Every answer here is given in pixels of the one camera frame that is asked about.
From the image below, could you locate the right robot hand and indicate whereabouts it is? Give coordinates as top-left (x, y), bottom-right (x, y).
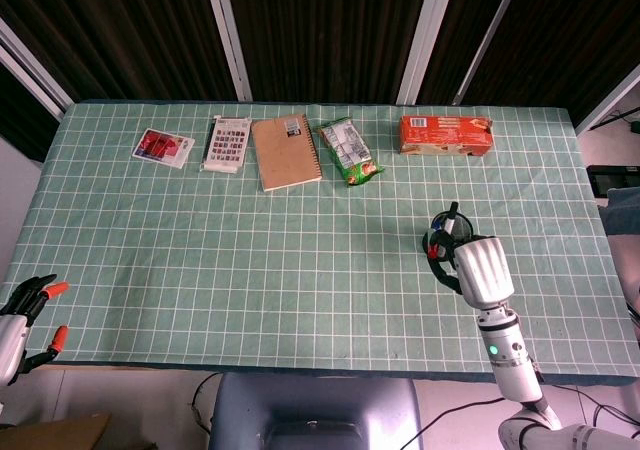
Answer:
top-left (425, 228), bottom-right (517, 313)

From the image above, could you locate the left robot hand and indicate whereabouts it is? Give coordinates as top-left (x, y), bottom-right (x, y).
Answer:
top-left (0, 273), bottom-right (70, 386)

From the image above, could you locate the brown cardboard box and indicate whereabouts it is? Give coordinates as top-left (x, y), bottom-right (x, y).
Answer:
top-left (0, 412), bottom-right (112, 450)

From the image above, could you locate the orange cardboard box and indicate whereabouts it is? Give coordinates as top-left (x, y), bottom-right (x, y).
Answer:
top-left (398, 114), bottom-right (495, 157)

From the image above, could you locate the grey-blue padded seat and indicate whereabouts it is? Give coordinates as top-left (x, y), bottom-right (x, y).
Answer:
top-left (598, 186), bottom-right (640, 241)

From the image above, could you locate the black box device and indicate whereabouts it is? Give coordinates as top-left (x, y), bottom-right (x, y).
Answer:
top-left (587, 164), bottom-right (640, 197)

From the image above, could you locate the green snack bag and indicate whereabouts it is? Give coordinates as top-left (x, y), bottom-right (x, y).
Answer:
top-left (319, 116), bottom-right (385, 188)

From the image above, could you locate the blue-grey robot torso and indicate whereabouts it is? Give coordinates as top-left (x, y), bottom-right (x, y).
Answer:
top-left (208, 372), bottom-right (425, 450)

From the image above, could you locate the brown spiral notebook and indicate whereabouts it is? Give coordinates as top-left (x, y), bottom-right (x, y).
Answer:
top-left (250, 113), bottom-right (323, 193)

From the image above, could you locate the green checked tablecloth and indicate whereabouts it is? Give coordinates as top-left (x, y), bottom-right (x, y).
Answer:
top-left (0, 100), bottom-right (636, 386)

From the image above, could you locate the red printed card booklet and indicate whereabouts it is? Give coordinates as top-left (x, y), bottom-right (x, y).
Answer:
top-left (131, 127), bottom-right (196, 170)

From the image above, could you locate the dark slatted screen panel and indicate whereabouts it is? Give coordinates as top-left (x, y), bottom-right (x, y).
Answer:
top-left (222, 0), bottom-right (431, 104)
top-left (0, 0), bottom-right (236, 121)
top-left (417, 0), bottom-right (640, 126)

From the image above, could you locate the sticker sheet package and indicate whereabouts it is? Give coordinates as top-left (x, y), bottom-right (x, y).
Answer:
top-left (198, 115), bottom-right (251, 175)

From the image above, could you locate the black cable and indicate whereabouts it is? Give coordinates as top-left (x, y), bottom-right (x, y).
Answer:
top-left (191, 372), bottom-right (222, 434)
top-left (404, 396), bottom-right (506, 450)

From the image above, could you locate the white partition frame post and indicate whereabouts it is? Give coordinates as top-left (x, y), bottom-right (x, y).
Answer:
top-left (396, 0), bottom-right (445, 105)
top-left (202, 0), bottom-right (253, 103)
top-left (0, 17), bottom-right (76, 121)
top-left (574, 64), bottom-right (640, 135)

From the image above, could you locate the thin white frame bar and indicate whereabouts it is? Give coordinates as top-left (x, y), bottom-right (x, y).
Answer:
top-left (452, 0), bottom-right (527, 106)

